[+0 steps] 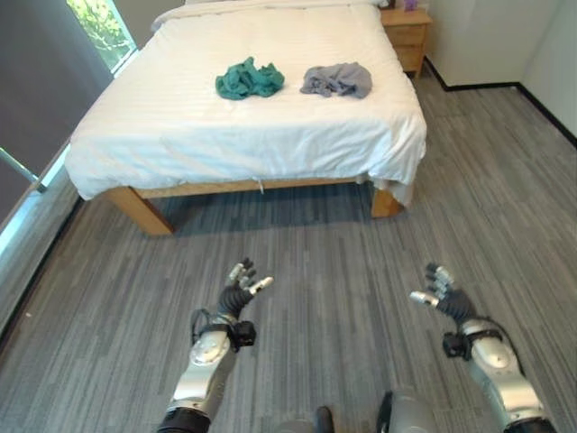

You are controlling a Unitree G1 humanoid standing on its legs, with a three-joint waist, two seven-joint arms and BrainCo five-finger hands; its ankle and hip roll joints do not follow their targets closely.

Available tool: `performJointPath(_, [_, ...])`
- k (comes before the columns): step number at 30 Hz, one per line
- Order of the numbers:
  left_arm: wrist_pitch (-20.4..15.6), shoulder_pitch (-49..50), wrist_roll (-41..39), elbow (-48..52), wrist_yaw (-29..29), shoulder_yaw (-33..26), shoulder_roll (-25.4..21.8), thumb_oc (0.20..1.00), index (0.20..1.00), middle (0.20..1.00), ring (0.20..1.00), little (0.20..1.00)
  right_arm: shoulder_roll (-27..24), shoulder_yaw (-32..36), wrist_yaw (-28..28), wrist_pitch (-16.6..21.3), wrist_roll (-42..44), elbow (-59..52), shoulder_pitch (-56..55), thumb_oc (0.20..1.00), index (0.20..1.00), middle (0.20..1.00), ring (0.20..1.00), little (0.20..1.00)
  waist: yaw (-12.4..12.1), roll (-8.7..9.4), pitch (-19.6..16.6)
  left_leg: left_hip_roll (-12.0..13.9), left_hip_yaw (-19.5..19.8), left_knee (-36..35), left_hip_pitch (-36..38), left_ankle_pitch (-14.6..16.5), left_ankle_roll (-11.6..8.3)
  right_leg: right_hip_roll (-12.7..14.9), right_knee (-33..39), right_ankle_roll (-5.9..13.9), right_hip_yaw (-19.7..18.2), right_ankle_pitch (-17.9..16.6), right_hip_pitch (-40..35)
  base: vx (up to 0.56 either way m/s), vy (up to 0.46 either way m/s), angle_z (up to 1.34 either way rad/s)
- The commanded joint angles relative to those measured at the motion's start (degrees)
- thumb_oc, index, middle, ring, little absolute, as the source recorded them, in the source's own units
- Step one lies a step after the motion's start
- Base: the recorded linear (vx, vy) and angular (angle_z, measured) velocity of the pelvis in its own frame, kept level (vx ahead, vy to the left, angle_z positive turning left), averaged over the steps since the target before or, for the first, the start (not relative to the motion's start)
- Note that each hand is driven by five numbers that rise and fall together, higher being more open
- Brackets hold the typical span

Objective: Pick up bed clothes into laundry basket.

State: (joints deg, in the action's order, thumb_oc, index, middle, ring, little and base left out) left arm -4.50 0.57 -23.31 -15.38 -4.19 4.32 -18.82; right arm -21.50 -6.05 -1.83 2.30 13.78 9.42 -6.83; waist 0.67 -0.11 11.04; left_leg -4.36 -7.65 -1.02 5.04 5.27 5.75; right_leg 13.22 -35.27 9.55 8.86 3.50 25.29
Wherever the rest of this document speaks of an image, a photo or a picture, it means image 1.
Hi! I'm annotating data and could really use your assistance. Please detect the grey crumpled garment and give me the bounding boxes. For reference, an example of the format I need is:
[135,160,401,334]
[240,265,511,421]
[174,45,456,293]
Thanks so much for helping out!
[299,61,374,99]

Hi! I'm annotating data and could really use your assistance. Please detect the window with glass pane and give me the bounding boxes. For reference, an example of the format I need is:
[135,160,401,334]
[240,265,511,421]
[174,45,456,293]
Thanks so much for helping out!
[66,0,138,78]

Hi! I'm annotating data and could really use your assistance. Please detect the robot dark foot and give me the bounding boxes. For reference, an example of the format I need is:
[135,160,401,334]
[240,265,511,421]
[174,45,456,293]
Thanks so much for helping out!
[315,405,335,433]

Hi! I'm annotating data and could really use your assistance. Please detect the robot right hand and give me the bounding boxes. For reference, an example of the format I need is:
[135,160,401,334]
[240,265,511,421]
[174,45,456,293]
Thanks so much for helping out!
[408,263,478,322]

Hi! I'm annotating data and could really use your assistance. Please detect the white bed duvet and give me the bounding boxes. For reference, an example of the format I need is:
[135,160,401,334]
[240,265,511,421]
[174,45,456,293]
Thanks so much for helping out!
[65,0,427,207]

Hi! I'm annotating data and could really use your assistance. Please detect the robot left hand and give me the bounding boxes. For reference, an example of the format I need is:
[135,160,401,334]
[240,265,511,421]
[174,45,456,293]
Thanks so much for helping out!
[215,257,275,320]

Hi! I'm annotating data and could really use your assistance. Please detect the wooden nightstand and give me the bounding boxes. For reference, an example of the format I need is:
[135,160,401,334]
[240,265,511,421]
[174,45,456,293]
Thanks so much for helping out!
[379,7,434,80]

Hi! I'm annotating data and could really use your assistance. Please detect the teal crumpled garment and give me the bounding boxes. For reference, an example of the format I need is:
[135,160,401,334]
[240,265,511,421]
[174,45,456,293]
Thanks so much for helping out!
[215,56,286,100]

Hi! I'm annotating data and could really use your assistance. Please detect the wooden bed frame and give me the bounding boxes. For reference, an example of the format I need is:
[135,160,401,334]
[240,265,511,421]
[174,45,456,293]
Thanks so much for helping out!
[102,176,403,236]

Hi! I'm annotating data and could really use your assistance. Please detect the metal window rail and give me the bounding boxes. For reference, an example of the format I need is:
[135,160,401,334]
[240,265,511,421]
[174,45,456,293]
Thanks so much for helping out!
[0,147,48,194]

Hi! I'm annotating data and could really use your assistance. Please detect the robot silver leg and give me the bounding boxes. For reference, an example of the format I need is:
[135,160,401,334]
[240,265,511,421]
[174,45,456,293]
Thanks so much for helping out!
[376,389,437,433]

